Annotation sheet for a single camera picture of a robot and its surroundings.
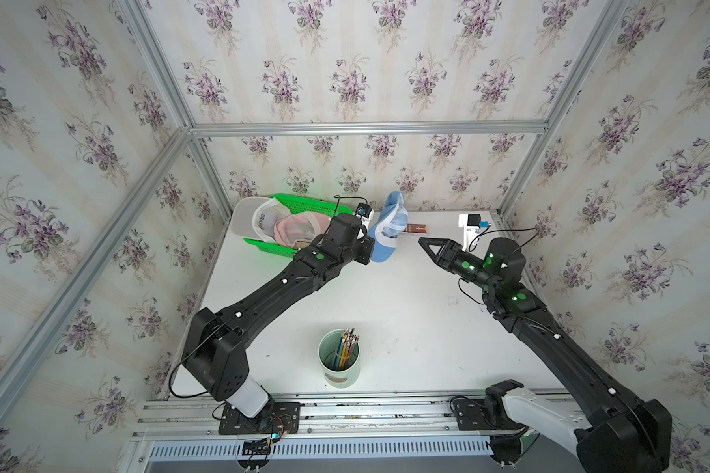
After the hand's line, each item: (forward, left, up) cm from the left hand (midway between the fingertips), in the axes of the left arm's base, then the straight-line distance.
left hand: (371, 238), depth 80 cm
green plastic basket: (+33, +26, -18) cm, 46 cm away
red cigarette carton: (+25, -21, -23) cm, 40 cm away
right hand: (-7, -12, +7) cm, 16 cm away
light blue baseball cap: (+7, -6, -1) cm, 9 cm away
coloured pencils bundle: (-27, +7, -9) cm, 29 cm away
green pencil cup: (-32, +9, -15) cm, 37 cm away
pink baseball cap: (+21, +25, -20) cm, 38 cm away
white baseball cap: (+22, +41, -14) cm, 49 cm away
